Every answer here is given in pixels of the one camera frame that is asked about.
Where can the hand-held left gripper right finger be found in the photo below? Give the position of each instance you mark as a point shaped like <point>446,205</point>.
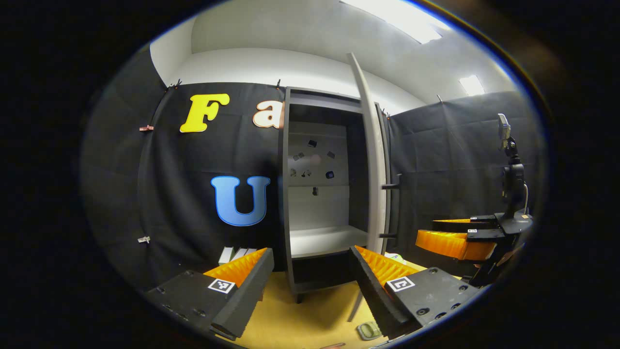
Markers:
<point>375,295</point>

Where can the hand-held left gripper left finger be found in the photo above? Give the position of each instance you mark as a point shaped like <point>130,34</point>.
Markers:
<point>244,298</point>

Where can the copper spring clip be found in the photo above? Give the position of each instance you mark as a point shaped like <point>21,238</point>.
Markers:
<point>146,128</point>

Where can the dark grey cabinet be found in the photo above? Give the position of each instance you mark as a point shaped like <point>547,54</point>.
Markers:
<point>319,240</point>

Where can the pink and green plush toy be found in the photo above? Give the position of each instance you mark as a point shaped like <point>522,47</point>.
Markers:
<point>395,256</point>

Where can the black backdrop cloth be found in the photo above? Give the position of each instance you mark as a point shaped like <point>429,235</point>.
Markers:
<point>193,160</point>

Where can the beige cabinet door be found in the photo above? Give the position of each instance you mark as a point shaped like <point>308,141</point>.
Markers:
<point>370,169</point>

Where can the green coaster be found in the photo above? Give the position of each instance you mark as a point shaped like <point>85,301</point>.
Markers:
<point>369,331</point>

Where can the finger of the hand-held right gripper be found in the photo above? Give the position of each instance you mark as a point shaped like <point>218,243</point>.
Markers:
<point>445,242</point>
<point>460,224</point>

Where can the ceiling light panel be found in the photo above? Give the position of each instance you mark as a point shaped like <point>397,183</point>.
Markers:
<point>402,19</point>
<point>471,85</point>

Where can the green book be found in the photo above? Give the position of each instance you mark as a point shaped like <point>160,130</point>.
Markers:
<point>226,255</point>

